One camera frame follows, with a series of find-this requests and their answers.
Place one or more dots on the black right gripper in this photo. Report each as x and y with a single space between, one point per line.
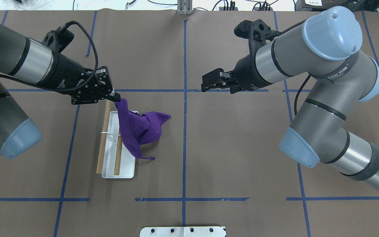
247 76

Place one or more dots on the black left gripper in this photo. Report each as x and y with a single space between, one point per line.
67 75

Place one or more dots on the purple towel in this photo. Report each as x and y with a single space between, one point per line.
137 130

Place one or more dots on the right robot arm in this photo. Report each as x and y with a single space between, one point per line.
327 47

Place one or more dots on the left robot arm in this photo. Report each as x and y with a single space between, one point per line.
41 65

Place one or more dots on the white towel rack base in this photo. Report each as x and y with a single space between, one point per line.
127 165

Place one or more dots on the inner wooden rack bar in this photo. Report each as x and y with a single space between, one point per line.
118 155

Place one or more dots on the black power strip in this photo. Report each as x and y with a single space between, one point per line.
262 6
228 6

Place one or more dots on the black electronics box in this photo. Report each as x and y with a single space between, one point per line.
322 5

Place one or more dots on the white rack bracket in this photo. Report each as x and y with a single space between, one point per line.
112 137

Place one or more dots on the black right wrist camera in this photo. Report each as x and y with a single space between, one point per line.
257 32

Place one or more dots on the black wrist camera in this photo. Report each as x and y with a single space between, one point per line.
58 40
257 32

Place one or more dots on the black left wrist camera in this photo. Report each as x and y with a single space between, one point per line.
58 40

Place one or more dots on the grey metal camera post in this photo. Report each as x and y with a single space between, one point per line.
185 7

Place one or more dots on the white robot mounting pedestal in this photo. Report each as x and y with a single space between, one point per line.
184 231

